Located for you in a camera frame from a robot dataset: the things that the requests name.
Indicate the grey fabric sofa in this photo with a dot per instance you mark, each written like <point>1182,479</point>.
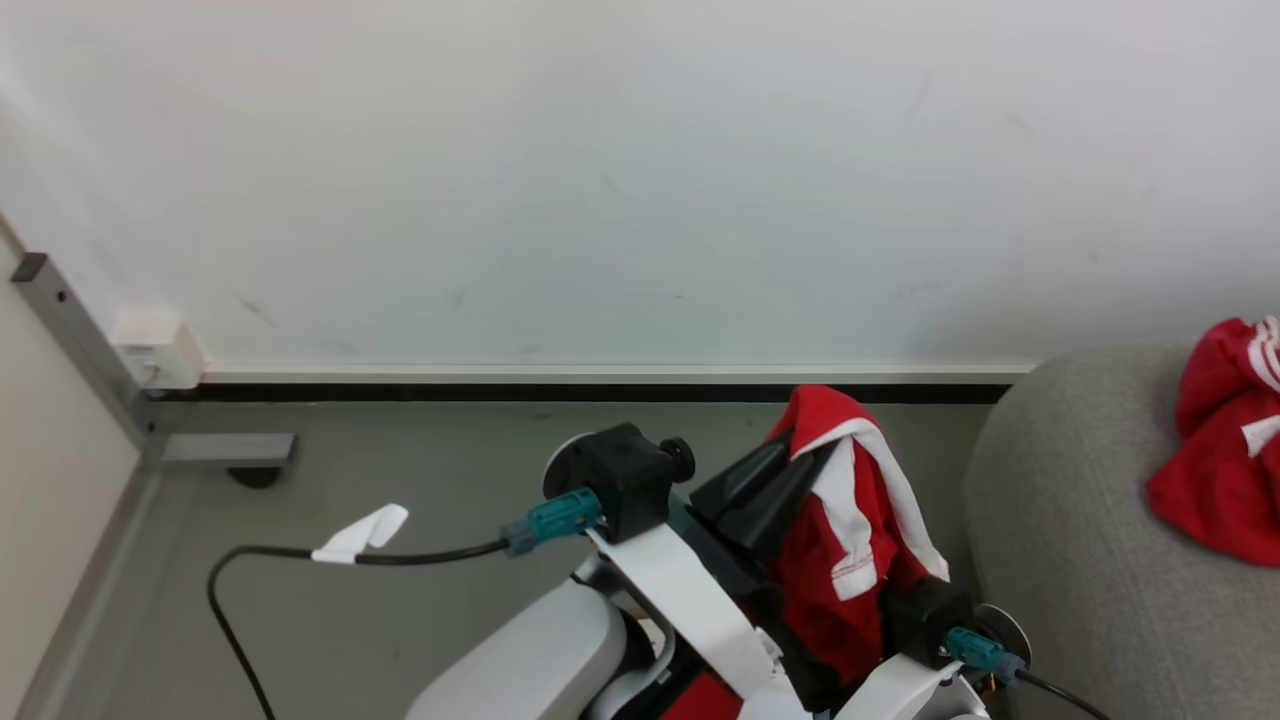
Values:
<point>1060,560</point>

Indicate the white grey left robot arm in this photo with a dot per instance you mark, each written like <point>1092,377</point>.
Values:
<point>520,660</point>

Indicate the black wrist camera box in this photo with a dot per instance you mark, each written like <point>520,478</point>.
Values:
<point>630,475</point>
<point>925,615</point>

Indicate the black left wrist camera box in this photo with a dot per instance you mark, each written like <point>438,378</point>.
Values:
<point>630,475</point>

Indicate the grey metal frame leg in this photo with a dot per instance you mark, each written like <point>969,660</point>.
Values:
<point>90,350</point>

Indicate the red white sports shorts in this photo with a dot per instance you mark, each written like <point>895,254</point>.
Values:
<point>830,500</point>

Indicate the red white basketball jersey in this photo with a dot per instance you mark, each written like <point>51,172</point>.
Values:
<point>1215,470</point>

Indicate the white wall outlet box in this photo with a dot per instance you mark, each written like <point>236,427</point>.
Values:
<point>160,352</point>

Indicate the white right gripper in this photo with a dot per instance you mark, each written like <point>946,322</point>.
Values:
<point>915,695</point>

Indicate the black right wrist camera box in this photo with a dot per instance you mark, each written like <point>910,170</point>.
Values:
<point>925,615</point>

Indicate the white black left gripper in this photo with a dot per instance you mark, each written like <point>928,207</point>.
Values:
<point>690,600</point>

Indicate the black white wall baseboard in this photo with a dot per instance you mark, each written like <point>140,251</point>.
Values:
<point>600,383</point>

